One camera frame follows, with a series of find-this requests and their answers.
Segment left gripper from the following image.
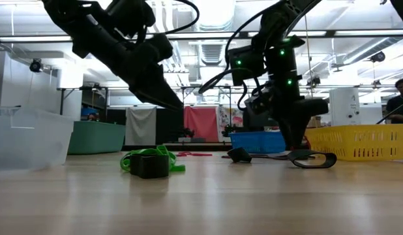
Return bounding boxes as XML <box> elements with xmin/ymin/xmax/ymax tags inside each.
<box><xmin>121</xmin><ymin>33</ymin><xmax>185</xmax><ymax>112</ymax></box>

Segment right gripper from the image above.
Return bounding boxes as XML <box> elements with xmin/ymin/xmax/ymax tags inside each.
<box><xmin>243</xmin><ymin>86</ymin><xmax>330</xmax><ymax>151</ymax></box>

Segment small black block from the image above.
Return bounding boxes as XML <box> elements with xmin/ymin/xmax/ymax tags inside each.
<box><xmin>288</xmin><ymin>149</ymin><xmax>338</xmax><ymax>170</ymax></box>

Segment green rubber band bunch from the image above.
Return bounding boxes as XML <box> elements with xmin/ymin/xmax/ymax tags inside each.
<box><xmin>119</xmin><ymin>144</ymin><xmax>186</xmax><ymax>174</ymax></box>

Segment clear plastic container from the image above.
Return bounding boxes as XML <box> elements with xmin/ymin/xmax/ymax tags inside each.
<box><xmin>0</xmin><ymin>106</ymin><xmax>75</xmax><ymax>173</ymax></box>

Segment red rubber band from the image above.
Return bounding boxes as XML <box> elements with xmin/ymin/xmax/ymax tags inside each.
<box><xmin>176</xmin><ymin>151</ymin><xmax>213</xmax><ymax>158</ymax></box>

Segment grey hanging cloth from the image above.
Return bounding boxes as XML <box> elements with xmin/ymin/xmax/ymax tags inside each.
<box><xmin>125</xmin><ymin>106</ymin><xmax>157</xmax><ymax>146</ymax></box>

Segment blue plastic basket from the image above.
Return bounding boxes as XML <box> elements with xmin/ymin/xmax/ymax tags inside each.
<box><xmin>229</xmin><ymin>130</ymin><xmax>287</xmax><ymax>155</ymax></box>

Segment pink hanging cloth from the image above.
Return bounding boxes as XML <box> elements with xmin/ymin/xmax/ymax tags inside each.
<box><xmin>183</xmin><ymin>106</ymin><xmax>219</xmax><ymax>143</ymax></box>

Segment yellow plastic basket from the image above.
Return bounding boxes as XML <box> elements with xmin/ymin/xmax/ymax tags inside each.
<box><xmin>304</xmin><ymin>123</ymin><xmax>403</xmax><ymax>161</ymax></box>

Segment white cylindrical appliance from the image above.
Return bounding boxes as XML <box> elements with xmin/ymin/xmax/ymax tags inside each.
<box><xmin>329</xmin><ymin>87</ymin><xmax>361</xmax><ymax>127</ymax></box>

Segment floral hanging cloth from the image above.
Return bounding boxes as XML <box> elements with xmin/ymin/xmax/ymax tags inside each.
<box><xmin>216</xmin><ymin>106</ymin><xmax>245</xmax><ymax>134</ymax></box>

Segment blue storage bin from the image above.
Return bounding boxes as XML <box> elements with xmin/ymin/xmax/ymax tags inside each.
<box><xmin>80</xmin><ymin>107</ymin><xmax>100</xmax><ymax>122</ymax></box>

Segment teal plastic basket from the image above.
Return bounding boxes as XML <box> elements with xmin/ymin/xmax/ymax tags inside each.
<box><xmin>68</xmin><ymin>120</ymin><xmax>127</xmax><ymax>155</ymax></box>

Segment person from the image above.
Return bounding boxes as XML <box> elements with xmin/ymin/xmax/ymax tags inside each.
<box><xmin>385</xmin><ymin>78</ymin><xmax>403</xmax><ymax>125</ymax></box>

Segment black aluminium table frame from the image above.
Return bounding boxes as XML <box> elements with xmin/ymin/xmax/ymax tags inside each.
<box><xmin>121</xmin><ymin>142</ymin><xmax>233</xmax><ymax>153</ymax></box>

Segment black distant workstation frame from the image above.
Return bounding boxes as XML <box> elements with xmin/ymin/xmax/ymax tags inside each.
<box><xmin>56</xmin><ymin>84</ymin><xmax>403</xmax><ymax>115</ymax></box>

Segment silver ventilation duct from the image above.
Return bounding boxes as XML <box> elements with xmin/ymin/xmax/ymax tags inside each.
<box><xmin>190</xmin><ymin>0</ymin><xmax>237</xmax><ymax>95</ymax></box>

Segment black slanted post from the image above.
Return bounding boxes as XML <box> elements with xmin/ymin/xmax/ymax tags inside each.
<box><xmin>374</xmin><ymin>100</ymin><xmax>403</xmax><ymax>126</ymax></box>

